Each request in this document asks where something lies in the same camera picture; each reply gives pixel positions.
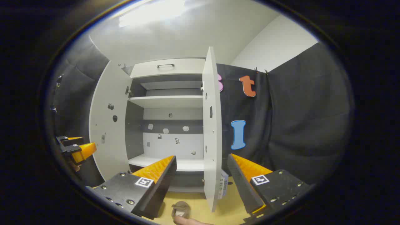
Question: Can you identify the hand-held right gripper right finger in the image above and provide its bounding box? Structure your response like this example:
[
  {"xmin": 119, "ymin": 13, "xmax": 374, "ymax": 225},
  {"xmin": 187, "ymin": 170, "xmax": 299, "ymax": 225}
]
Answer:
[{"xmin": 227, "ymin": 153, "xmax": 313, "ymax": 224}]

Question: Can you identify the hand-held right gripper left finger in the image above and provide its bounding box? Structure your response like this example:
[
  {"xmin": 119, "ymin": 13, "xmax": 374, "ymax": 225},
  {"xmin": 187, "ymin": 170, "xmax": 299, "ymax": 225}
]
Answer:
[{"xmin": 85, "ymin": 155, "xmax": 177, "ymax": 220}]

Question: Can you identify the white shoe cabinet door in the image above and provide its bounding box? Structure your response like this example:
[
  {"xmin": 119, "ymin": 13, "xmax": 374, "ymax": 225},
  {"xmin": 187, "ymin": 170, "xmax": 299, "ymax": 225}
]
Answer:
[
  {"xmin": 89, "ymin": 60, "xmax": 133, "ymax": 182},
  {"xmin": 202, "ymin": 47, "xmax": 223, "ymax": 213}
]

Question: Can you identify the brown fuzzy shoe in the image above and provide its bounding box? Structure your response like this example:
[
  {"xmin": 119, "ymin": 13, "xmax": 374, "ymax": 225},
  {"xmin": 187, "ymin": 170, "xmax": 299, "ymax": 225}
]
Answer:
[{"xmin": 171, "ymin": 201, "xmax": 191, "ymax": 219}]

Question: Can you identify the white shoe cabinet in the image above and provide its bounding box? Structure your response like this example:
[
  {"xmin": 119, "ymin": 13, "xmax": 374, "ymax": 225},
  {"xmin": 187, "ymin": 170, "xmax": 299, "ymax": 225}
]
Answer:
[{"xmin": 125, "ymin": 58, "xmax": 207, "ymax": 193}]

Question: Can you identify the white cabinet shelf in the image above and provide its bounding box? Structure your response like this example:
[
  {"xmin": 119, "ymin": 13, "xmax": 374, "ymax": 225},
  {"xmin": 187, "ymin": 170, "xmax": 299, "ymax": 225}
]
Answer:
[
  {"xmin": 129, "ymin": 95, "xmax": 203, "ymax": 108},
  {"xmin": 128, "ymin": 153, "xmax": 205, "ymax": 172}
]

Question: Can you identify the white cabinet drawer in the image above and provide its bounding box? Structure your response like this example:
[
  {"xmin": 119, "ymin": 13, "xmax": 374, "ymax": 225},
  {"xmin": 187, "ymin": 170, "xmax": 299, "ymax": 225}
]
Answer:
[{"xmin": 130, "ymin": 58, "xmax": 206, "ymax": 78}]

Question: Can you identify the blue-grey book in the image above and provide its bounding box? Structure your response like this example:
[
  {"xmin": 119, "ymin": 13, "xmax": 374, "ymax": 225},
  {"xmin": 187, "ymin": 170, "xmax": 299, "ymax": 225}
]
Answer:
[{"xmin": 222, "ymin": 169, "xmax": 229, "ymax": 197}]

